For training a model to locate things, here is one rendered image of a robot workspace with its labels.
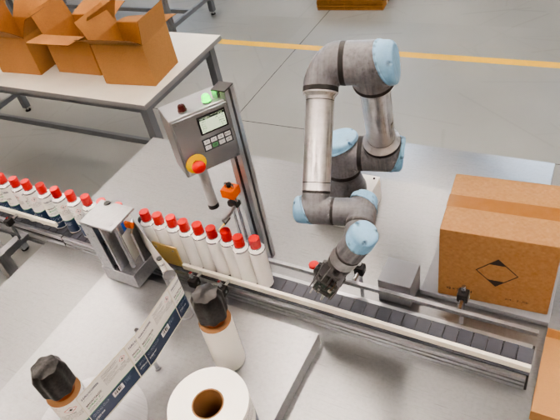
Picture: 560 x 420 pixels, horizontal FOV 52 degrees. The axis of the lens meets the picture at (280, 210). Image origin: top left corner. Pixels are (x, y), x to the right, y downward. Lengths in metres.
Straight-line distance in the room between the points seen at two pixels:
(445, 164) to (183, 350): 1.19
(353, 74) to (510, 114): 2.62
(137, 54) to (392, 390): 2.26
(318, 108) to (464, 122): 2.52
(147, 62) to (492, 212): 2.12
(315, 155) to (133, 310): 0.79
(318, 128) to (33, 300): 1.21
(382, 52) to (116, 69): 2.12
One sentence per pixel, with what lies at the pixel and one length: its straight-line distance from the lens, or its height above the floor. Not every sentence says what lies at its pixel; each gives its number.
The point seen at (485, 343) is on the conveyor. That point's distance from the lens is 1.65.
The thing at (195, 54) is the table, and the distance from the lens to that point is 3.50.
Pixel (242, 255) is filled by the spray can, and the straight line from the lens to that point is 1.71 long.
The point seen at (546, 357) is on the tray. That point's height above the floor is 0.83.
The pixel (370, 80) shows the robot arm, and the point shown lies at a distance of 1.51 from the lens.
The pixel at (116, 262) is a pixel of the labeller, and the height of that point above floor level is 0.98.
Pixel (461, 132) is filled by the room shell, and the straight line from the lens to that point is 3.86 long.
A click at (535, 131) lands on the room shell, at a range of 3.90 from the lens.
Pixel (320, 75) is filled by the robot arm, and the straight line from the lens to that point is 1.52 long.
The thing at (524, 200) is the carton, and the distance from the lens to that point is 1.69.
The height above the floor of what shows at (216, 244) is 1.03.
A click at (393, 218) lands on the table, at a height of 0.83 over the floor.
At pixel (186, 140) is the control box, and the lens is 1.55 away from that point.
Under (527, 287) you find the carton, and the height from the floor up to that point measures 0.95.
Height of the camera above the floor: 2.23
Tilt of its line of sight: 41 degrees down
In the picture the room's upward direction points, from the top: 13 degrees counter-clockwise
